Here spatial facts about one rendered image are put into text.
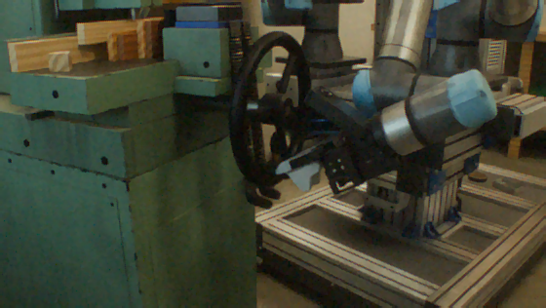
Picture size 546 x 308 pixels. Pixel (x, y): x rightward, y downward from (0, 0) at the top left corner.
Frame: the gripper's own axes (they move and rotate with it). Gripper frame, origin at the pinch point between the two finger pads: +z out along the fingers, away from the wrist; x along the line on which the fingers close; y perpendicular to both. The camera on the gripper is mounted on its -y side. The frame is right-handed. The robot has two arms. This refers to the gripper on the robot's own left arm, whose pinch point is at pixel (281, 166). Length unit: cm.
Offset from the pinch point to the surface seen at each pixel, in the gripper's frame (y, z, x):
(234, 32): -25.0, 0.6, 6.5
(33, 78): -31.7, 24.0, -19.7
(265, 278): 43, 74, 70
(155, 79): -23.5, 13.6, -3.6
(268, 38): -20.4, -5.9, 5.0
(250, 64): -17.1, -3.9, -1.1
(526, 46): 16, -32, 275
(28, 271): -2, 69, -13
